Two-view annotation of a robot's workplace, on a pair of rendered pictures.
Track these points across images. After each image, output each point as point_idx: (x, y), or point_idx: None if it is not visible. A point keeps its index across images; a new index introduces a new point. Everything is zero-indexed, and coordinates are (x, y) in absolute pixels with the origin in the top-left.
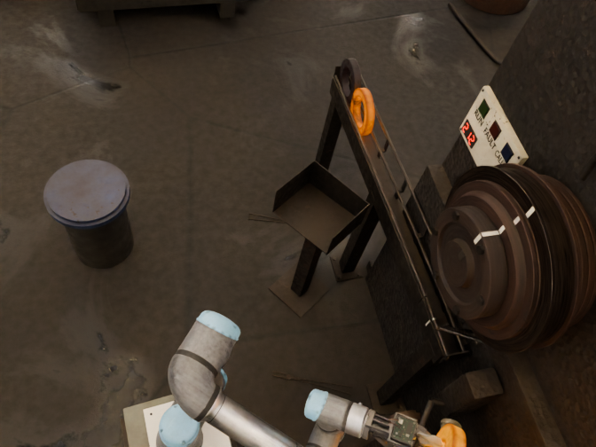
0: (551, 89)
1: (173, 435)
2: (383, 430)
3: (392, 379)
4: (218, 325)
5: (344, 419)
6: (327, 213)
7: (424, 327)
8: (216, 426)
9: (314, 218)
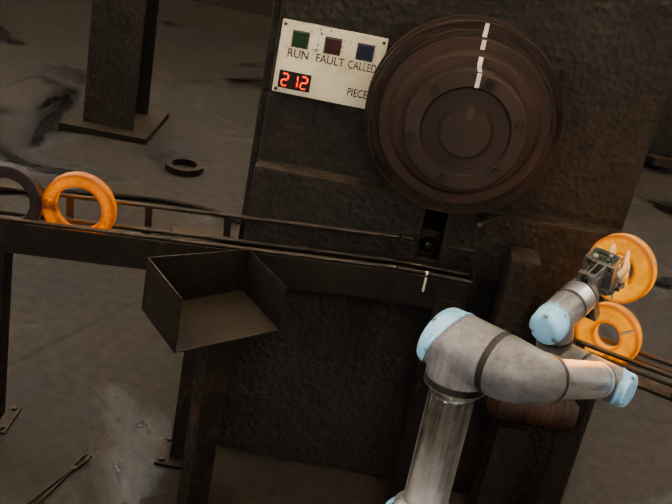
0: None
1: None
2: (602, 268)
3: (407, 434)
4: (460, 311)
5: (579, 297)
6: (211, 309)
7: (422, 296)
8: (572, 382)
9: (213, 322)
